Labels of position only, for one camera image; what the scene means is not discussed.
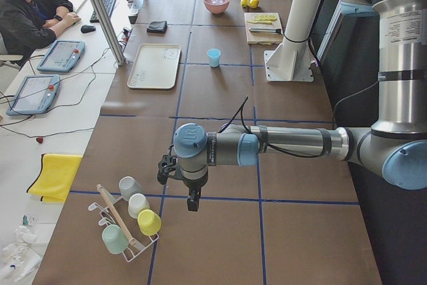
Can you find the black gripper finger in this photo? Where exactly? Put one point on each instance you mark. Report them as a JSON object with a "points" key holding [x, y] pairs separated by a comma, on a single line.
{"points": [[193, 200]]}

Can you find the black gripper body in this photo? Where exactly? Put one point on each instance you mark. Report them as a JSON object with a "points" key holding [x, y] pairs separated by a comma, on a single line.
{"points": [[193, 185]]}

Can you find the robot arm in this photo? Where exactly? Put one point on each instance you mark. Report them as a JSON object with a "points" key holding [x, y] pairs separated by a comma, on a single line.
{"points": [[393, 147]]}

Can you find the yellow cup on rack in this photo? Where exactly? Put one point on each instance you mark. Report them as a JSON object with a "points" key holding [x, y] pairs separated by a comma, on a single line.
{"points": [[149, 222]]}

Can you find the white cup on rack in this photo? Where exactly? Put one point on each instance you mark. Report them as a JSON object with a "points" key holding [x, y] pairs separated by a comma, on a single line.
{"points": [[136, 204]]}

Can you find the grey cup on rack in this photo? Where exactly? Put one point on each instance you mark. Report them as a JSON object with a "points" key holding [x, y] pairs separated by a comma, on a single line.
{"points": [[128, 186]]}

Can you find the green cup on rack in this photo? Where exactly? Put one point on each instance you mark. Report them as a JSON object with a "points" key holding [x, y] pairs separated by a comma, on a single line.
{"points": [[114, 239]]}

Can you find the light blue plastic cup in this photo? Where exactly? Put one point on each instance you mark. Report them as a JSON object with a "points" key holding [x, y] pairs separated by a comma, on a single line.
{"points": [[214, 55]]}

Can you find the cream bear serving tray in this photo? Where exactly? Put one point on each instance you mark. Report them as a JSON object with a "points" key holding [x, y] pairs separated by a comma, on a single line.
{"points": [[155, 66]]}

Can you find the yellow cloth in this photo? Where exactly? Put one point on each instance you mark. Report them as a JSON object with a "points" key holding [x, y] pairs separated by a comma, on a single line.
{"points": [[55, 178]]}

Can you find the wooden cutting board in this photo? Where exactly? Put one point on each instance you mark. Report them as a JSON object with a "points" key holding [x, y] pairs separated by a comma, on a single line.
{"points": [[263, 38]]}

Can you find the folded grey cloth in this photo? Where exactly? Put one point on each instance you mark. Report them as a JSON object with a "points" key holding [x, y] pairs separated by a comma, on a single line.
{"points": [[157, 27]]}

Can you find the yellow plastic knife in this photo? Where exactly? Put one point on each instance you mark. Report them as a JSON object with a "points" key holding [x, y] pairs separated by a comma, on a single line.
{"points": [[265, 22]]}

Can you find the blue teach pendant lower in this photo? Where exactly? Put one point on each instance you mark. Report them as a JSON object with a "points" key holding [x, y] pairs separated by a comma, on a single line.
{"points": [[35, 95]]}

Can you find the blue teach pendant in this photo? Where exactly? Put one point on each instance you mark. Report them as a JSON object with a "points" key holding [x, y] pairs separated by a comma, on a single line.
{"points": [[62, 56], [35, 95]]}

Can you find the lemon slice lower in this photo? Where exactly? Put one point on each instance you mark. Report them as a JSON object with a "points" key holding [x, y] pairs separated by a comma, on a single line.
{"points": [[262, 17]]}

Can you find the lemon slice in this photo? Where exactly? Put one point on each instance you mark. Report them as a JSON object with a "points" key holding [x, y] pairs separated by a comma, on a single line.
{"points": [[262, 17], [270, 17]]}

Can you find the lemon slice upper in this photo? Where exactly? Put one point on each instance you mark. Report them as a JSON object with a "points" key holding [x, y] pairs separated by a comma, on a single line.
{"points": [[270, 17]]}

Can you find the blue teach pendant upper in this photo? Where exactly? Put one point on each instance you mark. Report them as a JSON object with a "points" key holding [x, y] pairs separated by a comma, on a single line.
{"points": [[62, 56]]}

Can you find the pink bowl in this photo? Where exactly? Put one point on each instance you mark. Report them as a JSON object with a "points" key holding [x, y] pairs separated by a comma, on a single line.
{"points": [[216, 6]]}

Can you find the whole lemon lower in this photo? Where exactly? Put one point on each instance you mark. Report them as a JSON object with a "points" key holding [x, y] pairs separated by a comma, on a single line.
{"points": [[245, 3]]}

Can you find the whole lemon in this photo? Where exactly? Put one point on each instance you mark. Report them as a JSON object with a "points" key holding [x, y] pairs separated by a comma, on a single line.
{"points": [[245, 3], [253, 4]]}

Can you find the black computer mouse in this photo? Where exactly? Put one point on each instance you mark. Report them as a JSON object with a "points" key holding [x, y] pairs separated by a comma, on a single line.
{"points": [[87, 29]]}

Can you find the whole lemon upper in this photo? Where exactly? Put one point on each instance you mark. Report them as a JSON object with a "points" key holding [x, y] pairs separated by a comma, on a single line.
{"points": [[253, 4]]}

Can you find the black keyboard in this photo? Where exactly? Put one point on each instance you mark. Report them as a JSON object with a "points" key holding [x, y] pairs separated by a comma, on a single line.
{"points": [[109, 7]]}

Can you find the seated person in black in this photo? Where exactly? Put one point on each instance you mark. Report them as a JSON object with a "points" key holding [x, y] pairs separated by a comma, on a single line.
{"points": [[27, 25]]}

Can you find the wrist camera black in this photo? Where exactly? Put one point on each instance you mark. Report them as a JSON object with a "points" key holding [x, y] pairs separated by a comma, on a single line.
{"points": [[166, 169]]}

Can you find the wooden rack handle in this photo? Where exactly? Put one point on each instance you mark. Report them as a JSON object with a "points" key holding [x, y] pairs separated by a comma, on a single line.
{"points": [[107, 198]]}

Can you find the white wire cup rack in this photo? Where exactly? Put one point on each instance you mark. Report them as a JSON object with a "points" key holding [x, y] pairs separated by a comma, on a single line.
{"points": [[143, 242]]}

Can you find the aluminium frame post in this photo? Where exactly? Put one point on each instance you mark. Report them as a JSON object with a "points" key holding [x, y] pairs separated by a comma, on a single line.
{"points": [[108, 31]]}

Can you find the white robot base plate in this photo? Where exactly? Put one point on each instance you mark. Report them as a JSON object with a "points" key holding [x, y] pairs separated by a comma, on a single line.
{"points": [[277, 68]]}

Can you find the metal handled knife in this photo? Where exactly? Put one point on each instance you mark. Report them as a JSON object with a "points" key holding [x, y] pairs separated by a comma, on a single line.
{"points": [[265, 30]]}

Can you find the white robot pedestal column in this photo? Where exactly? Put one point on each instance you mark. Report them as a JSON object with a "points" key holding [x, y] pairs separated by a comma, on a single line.
{"points": [[299, 25]]}

